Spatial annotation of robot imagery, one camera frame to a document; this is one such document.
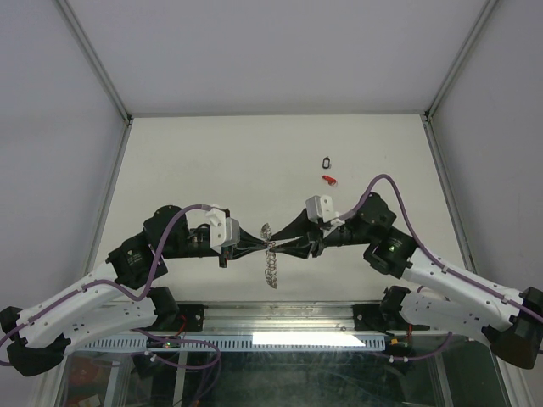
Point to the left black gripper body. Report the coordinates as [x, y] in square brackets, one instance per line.
[228, 253]

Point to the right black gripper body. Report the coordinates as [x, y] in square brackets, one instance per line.
[316, 242]

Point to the metal disc with key rings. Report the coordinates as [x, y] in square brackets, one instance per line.
[270, 271]

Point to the red key tag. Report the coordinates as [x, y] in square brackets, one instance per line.
[331, 181]

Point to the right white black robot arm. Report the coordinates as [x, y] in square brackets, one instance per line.
[506, 320]

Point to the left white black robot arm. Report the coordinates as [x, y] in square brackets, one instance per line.
[119, 295]

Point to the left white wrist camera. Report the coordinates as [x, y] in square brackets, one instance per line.
[224, 230]

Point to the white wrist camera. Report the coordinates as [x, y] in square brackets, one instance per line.
[224, 230]
[320, 211]

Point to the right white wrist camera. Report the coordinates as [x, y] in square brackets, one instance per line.
[320, 211]

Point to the aluminium mounting rail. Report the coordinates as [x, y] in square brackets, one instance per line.
[230, 317]

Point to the white slotted cable duct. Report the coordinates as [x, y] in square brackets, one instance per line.
[255, 342]

